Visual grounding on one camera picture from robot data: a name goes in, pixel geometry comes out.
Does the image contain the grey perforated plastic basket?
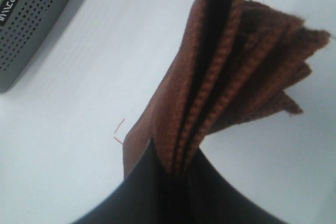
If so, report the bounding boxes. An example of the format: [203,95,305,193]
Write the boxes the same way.
[1,0,69,93]

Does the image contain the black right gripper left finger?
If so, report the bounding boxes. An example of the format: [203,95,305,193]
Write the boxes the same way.
[76,140,173,223]

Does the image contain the brown towel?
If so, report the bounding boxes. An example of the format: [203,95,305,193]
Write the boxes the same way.
[123,0,331,177]

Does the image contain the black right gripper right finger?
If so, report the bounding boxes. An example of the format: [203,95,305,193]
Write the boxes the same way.
[186,149,284,223]

